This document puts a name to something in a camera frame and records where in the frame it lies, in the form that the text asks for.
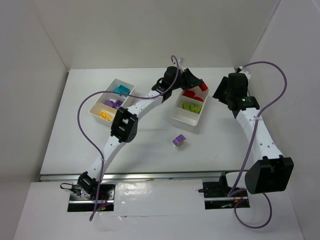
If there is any red curved lego brick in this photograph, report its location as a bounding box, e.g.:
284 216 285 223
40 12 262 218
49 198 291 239
182 90 204 102

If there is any lime green lego brick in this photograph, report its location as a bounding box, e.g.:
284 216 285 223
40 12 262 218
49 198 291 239
190 103 202 114

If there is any large teal curved lego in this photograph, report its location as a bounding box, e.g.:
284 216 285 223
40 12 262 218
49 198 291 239
115 92 127 98

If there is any purple rounded lego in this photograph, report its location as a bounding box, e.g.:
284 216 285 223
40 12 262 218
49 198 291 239
172 134 186 147

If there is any teal lego brick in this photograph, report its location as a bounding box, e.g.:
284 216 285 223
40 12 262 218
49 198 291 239
113 85 131 94

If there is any purple curved lego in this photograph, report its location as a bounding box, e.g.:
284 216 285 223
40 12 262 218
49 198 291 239
103 100 116 109

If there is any yellow lego base piece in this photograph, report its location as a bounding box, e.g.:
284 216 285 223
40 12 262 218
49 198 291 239
99 111 113 122

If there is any red lego cluster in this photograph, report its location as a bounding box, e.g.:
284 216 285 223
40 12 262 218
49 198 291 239
199 80 208 92

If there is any green leaf lego piece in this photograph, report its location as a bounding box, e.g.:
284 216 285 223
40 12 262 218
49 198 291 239
182 102 191 111

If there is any purple lego plate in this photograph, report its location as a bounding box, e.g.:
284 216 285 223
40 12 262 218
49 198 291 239
114 100 123 108

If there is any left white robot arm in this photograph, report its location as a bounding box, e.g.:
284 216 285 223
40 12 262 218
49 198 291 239
76 66 204 198

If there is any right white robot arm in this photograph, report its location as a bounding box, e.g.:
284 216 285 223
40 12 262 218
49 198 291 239
213 72 294 195

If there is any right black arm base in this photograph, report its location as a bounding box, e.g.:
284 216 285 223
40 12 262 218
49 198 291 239
198 180 250 210

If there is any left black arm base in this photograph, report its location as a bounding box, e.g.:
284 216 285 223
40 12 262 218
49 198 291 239
60 182 116 213

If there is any right white plastic container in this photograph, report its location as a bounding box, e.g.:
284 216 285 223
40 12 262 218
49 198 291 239
170 83 209 132

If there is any white plastic container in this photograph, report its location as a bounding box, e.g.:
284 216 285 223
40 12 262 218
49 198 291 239
89 78 135 126
170 83 209 132

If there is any left white plastic container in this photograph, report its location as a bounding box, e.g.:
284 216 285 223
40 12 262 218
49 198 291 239
89 78 135 126

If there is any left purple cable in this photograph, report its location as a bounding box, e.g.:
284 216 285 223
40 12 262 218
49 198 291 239
77 55 187 222

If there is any right side aluminium rail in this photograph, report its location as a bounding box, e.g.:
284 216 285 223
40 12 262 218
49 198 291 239
236 96 278 165

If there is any aluminium table rail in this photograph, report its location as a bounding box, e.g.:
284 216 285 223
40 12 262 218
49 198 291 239
39 171 233 182

